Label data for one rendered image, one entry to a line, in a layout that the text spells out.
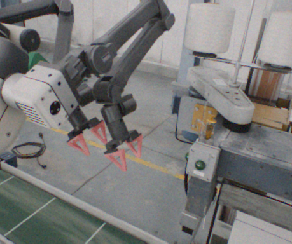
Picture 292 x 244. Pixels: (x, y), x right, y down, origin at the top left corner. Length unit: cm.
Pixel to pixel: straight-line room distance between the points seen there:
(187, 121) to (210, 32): 42
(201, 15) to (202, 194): 59
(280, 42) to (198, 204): 57
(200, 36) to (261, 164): 48
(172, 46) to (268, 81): 529
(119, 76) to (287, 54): 53
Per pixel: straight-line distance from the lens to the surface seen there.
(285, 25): 97
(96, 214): 189
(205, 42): 100
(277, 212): 106
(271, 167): 79
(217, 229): 147
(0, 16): 122
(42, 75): 68
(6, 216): 198
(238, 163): 80
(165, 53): 650
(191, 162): 78
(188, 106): 120
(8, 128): 82
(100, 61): 76
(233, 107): 86
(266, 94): 123
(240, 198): 105
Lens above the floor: 170
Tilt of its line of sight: 25 degrees down
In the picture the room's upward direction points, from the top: 6 degrees clockwise
